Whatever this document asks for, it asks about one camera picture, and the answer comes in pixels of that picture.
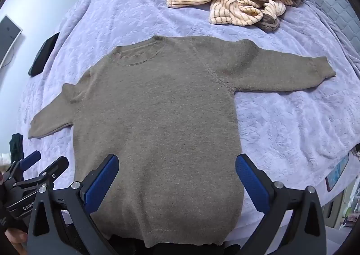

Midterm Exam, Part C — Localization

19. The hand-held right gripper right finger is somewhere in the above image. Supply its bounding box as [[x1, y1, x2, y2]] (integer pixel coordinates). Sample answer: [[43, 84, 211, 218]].
[[236, 154, 328, 255]]

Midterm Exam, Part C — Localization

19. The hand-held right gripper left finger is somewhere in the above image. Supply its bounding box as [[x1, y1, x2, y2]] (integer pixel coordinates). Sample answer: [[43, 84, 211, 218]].
[[27, 154, 120, 255]]

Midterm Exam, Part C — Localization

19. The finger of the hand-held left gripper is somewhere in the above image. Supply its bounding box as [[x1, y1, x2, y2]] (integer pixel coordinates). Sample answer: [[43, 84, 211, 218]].
[[5, 150, 42, 181], [13, 156, 69, 195]]

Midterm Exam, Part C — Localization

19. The brown knit sweater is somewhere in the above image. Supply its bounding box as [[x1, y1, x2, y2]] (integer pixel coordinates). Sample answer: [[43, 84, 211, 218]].
[[28, 35, 337, 246]]

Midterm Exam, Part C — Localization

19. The person's left hand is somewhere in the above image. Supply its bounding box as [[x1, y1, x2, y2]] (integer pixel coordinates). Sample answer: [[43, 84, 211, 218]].
[[4, 228, 29, 255]]

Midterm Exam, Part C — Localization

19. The dark green cloth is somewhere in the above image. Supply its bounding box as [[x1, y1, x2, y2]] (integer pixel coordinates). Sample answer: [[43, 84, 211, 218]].
[[8, 133, 24, 164]]

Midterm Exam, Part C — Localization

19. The lilac embossed fleece blanket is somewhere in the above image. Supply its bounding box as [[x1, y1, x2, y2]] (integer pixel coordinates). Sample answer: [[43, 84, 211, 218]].
[[17, 0, 360, 244]]

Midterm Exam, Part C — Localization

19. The tablet with colourful screen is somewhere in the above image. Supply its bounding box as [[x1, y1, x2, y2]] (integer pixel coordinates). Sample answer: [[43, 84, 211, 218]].
[[325, 154, 351, 192]]

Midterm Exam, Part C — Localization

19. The black flat rectangular device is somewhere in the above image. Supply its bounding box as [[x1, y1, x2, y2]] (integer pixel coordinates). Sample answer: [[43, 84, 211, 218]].
[[28, 32, 60, 77]]

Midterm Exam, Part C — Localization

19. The white-framed monitor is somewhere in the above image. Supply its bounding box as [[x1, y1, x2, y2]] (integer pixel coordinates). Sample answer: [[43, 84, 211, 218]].
[[0, 16, 23, 68]]

